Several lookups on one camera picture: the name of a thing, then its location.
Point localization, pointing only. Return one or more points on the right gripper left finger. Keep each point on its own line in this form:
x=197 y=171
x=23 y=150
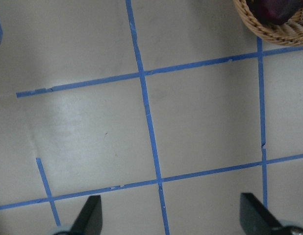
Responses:
x=89 y=221

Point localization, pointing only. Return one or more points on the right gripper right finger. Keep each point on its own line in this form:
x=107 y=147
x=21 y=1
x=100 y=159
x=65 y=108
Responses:
x=254 y=217

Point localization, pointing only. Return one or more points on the red apple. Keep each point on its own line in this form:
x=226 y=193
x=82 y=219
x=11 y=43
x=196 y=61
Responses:
x=274 y=11

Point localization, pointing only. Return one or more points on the wicker basket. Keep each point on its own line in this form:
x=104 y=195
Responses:
x=289 y=34

